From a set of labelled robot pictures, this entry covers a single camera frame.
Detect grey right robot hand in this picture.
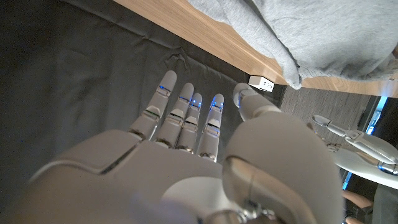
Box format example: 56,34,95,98
9,69,346,224

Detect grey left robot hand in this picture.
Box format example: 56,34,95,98
312,114,398,190

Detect grey fabric shorts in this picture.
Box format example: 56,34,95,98
186,0,398,91

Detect white power strip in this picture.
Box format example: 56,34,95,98
248,75,275,93

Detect person in grey clothes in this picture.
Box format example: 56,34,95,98
341,183,398,224

